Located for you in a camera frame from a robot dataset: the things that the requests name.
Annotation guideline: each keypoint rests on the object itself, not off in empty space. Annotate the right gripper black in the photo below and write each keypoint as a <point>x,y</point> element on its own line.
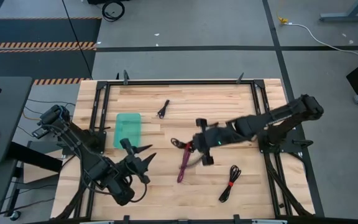
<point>211,138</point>

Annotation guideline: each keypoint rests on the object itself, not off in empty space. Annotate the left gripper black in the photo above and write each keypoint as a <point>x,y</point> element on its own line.
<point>132,166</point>

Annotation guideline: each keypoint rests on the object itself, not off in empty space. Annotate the translucent green plastic bin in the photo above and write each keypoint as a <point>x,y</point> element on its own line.
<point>127,129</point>

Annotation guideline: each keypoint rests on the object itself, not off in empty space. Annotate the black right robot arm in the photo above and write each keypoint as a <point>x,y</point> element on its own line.
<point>278,115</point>

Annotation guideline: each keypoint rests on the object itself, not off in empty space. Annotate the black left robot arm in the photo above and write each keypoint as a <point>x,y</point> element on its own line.
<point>95,165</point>

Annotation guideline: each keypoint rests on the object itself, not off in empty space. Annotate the black power adapter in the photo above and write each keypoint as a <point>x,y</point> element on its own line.
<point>39,133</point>

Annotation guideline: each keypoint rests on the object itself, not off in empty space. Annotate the black caster wheel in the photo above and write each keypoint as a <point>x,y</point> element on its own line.
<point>15,215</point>

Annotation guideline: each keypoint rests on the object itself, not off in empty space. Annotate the black side desk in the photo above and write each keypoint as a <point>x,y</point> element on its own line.
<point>8,109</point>

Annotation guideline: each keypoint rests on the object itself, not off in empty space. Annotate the black mat with hazard stripes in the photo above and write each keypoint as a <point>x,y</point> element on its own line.
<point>42,31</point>

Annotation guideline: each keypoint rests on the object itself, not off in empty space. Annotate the grey metal table leg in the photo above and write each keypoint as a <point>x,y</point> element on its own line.
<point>348,16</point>

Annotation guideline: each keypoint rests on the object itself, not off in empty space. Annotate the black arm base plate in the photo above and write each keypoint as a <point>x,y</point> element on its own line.
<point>287,143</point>
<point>99,141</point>

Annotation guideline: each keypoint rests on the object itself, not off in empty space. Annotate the black aluminium table frame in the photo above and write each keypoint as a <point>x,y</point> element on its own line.
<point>179,82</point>

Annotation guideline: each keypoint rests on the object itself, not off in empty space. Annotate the black desk leg frame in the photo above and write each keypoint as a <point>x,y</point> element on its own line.
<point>36,158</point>

